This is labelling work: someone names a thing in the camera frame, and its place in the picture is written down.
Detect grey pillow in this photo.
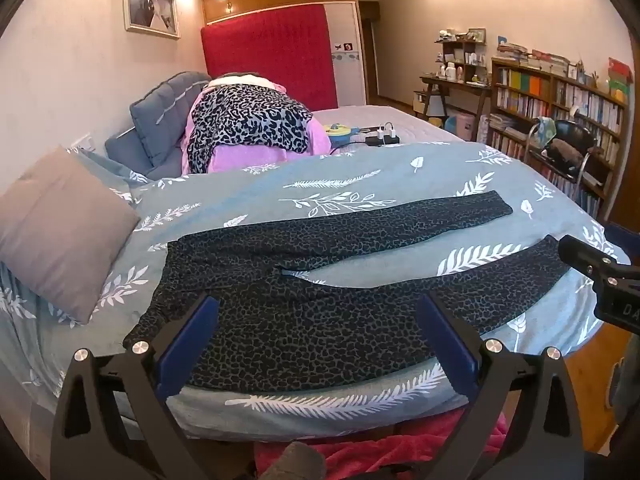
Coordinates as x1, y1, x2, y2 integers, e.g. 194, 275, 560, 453
0, 146, 141, 325

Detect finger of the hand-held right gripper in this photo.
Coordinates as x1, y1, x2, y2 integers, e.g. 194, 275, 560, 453
557, 234, 618, 276

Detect framed wall picture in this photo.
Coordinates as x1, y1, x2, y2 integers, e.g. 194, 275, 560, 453
122, 0, 182, 41

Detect pink blanket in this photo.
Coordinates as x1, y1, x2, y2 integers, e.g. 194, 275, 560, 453
180, 87, 333, 176

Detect small blue-grey cushion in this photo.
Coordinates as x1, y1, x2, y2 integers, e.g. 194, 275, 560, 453
105, 127, 186, 181

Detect small wooden desk shelf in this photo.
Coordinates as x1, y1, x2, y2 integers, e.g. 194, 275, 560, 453
440, 40, 488, 81

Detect large blue-grey cushion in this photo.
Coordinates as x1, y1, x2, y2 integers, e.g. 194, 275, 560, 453
130, 71, 213, 168

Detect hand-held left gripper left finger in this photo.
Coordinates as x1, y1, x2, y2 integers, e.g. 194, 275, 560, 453
50, 292, 221, 480

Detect wooden bookshelf with books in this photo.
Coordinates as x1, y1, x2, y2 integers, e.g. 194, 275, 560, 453
487, 57, 631, 221

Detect grey cloth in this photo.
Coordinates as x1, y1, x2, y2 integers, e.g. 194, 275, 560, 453
262, 442, 326, 480

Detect red padded headboard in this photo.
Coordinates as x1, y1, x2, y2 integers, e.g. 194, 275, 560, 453
200, 2, 340, 113

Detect yellow and blue toy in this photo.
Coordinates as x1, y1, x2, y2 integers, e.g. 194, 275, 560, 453
320, 122, 358, 147

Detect white wardrobe door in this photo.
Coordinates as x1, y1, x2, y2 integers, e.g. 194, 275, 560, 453
322, 0, 368, 108

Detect black metal-frame chair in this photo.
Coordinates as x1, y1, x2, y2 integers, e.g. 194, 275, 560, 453
525, 117, 608, 196

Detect leopard print blanket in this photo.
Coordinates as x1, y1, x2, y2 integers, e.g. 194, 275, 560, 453
186, 84, 313, 175

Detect dark leopard print pants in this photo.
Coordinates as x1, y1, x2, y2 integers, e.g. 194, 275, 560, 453
122, 190, 573, 396

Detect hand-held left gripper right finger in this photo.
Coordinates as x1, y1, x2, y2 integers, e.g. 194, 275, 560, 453
416, 292, 586, 480

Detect wooden desk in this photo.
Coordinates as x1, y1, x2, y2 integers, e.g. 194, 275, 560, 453
419, 74, 493, 126

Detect red fleece cloth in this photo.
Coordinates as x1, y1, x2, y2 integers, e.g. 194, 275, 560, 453
252, 410, 511, 480

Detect grey-green leaf print duvet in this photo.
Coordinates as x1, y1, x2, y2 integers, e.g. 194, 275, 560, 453
0, 140, 633, 443

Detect pink storage box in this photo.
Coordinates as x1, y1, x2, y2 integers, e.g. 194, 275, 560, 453
445, 112, 476, 141

